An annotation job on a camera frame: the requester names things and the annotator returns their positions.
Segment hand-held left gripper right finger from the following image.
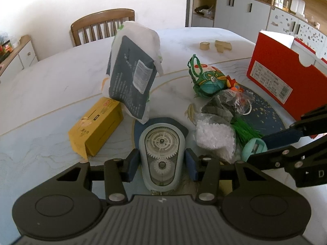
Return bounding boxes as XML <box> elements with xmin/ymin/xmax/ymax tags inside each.
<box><xmin>185</xmin><ymin>148</ymin><xmax>267</xmax><ymax>205</ymax></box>

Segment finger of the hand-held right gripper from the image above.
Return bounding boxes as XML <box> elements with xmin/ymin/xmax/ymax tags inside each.
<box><xmin>262</xmin><ymin>106</ymin><xmax>327</xmax><ymax>148</ymax></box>
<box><xmin>246</xmin><ymin>137</ymin><xmax>327</xmax><ymax>171</ymax></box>

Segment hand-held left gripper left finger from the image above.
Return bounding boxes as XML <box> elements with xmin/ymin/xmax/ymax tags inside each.
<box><xmin>56</xmin><ymin>148</ymin><xmax>140</xmax><ymax>205</ymax></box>

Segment teal pencil sharpener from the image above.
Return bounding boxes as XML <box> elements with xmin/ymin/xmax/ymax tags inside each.
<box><xmin>241</xmin><ymin>136</ymin><xmax>268</xmax><ymax>162</ymax></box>

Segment grey tape dispenser with gears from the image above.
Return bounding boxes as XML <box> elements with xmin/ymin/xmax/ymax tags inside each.
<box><xmin>138</xmin><ymin>123</ymin><xmax>187</xmax><ymax>192</ymax></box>

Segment yellow cardboard box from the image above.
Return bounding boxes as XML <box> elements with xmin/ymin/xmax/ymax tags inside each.
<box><xmin>68</xmin><ymin>97</ymin><xmax>124</xmax><ymax>162</ymax></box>

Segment red cardboard box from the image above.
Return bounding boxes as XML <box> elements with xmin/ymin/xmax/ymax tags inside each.
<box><xmin>246</xmin><ymin>30</ymin><xmax>327</xmax><ymax>123</ymax></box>

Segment green embroidered sachet with tassel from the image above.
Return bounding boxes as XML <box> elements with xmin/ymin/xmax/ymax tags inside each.
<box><xmin>188</xmin><ymin>54</ymin><xmax>263</xmax><ymax>147</ymax></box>

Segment clear bag of white pellets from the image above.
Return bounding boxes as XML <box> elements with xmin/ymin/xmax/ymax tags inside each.
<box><xmin>193</xmin><ymin>112</ymin><xmax>237</xmax><ymax>164</ymax></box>

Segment clear bag of dark pieces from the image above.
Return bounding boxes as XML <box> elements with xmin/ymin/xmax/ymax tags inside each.
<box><xmin>200</xmin><ymin>90</ymin><xmax>253</xmax><ymax>123</ymax></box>

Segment dark grey flat box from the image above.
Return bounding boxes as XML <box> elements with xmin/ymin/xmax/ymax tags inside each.
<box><xmin>109</xmin><ymin>35</ymin><xmax>157</xmax><ymax>119</ymax></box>

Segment white plastic bag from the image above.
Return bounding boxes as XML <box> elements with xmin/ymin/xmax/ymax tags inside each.
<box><xmin>101</xmin><ymin>20</ymin><xmax>164</xmax><ymax>124</ymax></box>

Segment white storage container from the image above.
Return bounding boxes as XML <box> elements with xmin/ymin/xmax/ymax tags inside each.
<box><xmin>290</xmin><ymin>0</ymin><xmax>306</xmax><ymax>16</ymax></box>

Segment dark bag on shelf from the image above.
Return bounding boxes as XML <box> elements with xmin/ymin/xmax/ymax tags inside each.
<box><xmin>194</xmin><ymin>4</ymin><xmax>215</xmax><ymax>19</ymax></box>

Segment wooden dining chair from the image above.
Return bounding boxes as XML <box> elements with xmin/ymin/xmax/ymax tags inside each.
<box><xmin>70</xmin><ymin>8</ymin><xmax>136</xmax><ymax>48</ymax></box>

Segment low wooden sideboard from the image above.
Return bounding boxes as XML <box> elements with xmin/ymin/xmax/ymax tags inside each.
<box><xmin>0</xmin><ymin>34</ymin><xmax>39</xmax><ymax>82</ymax></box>

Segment toys on sideboard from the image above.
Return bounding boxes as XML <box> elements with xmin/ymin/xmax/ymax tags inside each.
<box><xmin>0</xmin><ymin>32</ymin><xmax>14</xmax><ymax>58</ymax></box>

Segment colourful charm with ring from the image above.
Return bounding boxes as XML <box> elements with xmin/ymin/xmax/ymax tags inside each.
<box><xmin>226</xmin><ymin>75</ymin><xmax>254</xmax><ymax>116</ymax></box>

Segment grey door wall cabinet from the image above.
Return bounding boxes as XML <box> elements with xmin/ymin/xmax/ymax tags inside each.
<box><xmin>185</xmin><ymin>0</ymin><xmax>327</xmax><ymax>63</ymax></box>

